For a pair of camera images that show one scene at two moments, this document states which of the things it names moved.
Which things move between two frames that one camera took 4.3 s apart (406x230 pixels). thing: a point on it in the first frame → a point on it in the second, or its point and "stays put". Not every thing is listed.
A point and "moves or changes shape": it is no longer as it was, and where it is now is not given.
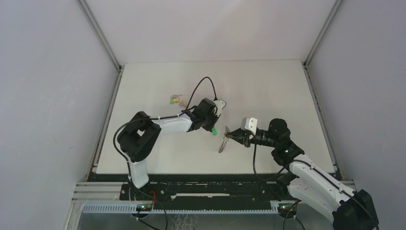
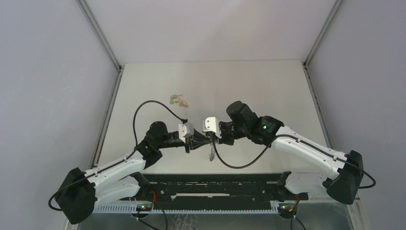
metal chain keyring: [225, 140] moves or changes shape
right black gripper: [245, 139] → [222, 140]
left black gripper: [214, 119] → [196, 141]
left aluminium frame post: [119, 66] stays put
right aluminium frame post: [327, 21] stays put
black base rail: [255, 189] stays put
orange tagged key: [183, 103] stays put
